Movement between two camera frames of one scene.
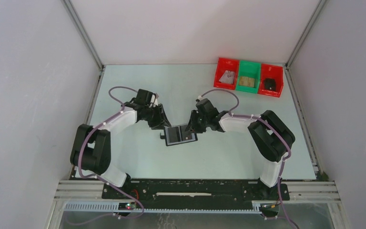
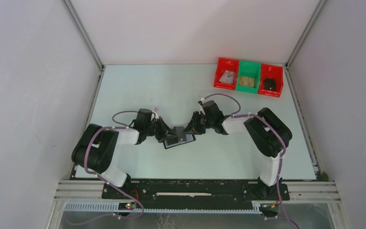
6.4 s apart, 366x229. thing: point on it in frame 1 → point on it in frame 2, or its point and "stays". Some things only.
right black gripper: [193, 125] stays
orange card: [246, 81] stays
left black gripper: [161, 120] → [163, 134]
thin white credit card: [228, 77] stays
